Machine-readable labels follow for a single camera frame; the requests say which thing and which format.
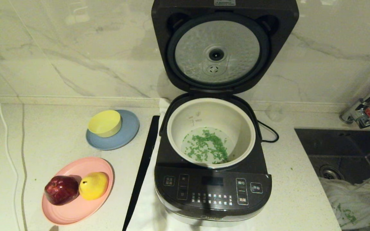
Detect flat black strip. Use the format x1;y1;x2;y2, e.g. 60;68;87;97
122;115;160;231

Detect pink plate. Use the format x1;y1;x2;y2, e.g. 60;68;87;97
42;157;114;225

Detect steel sink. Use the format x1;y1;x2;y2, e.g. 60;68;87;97
294;128;370;230

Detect chrome faucet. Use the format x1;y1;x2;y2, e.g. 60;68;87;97
339;72;370;129

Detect blue plate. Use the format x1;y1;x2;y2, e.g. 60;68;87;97
86;110;140;150

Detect white inner pot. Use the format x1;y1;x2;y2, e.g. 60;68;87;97
167;98;256;169

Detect red apple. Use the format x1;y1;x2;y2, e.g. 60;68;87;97
44;175;79;206

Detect sink drain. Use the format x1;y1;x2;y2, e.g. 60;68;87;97
319;165;344;180

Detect yellow pear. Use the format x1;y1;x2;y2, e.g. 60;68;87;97
79;172;109;201

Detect green rice grains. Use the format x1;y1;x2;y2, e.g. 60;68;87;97
183;129;230;164

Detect yellow bowl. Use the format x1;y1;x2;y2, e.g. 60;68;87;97
87;110;122;138

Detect black rice cooker body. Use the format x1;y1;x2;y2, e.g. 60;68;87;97
154;93;272;227

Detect black rice cooker lid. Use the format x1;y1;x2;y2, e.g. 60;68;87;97
151;0;300;95

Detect white cloth with green specks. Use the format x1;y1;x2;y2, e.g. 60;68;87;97
319;177;370;230

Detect black power cord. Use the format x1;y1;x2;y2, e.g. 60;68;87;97
258;120;279;143

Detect white cable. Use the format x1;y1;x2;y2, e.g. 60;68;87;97
0;53;22;231

